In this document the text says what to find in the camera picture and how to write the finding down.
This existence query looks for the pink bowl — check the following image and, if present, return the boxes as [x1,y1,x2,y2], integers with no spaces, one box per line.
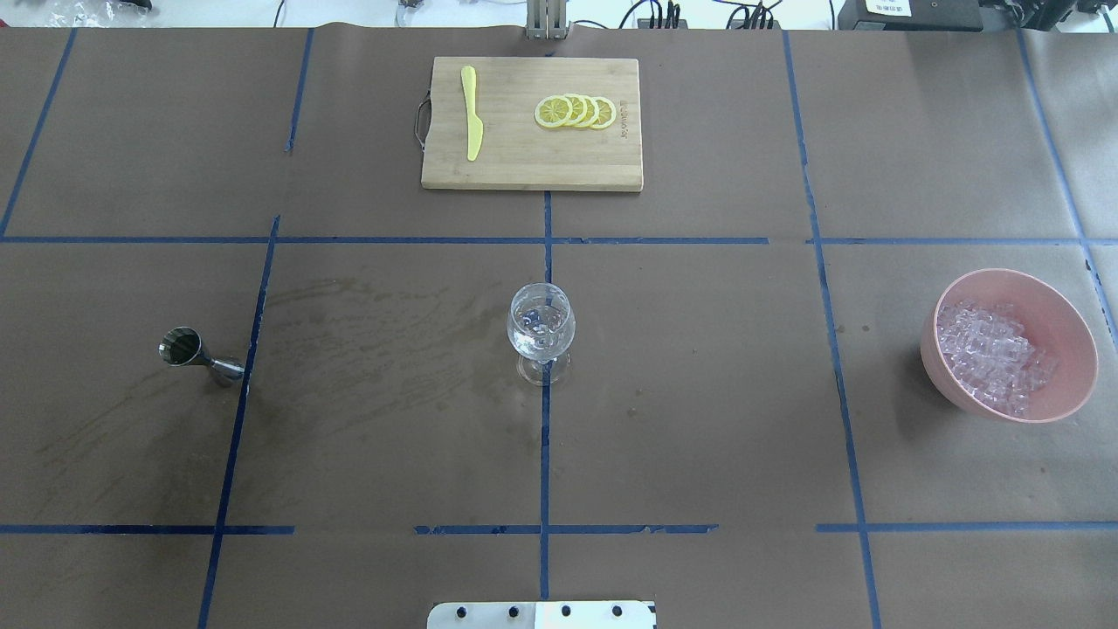
[920,268,1099,425]

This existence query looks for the clear wine glass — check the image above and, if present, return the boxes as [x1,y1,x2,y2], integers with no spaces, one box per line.
[506,282,576,387]

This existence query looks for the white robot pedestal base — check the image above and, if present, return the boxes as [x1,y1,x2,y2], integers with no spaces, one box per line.
[426,600,659,628]

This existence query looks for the aluminium frame post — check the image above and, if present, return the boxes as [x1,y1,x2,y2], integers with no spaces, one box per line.
[525,0,570,40]

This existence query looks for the bamboo cutting board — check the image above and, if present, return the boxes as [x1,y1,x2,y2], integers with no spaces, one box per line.
[421,56,645,192]

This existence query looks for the yellow plastic knife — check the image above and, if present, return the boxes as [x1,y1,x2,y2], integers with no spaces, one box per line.
[459,65,486,161]

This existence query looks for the steel jigger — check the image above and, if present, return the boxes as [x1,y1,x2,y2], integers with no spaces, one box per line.
[157,326,246,387]

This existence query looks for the clear ice cubes pile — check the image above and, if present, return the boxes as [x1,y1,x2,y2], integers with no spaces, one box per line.
[935,301,1059,418]

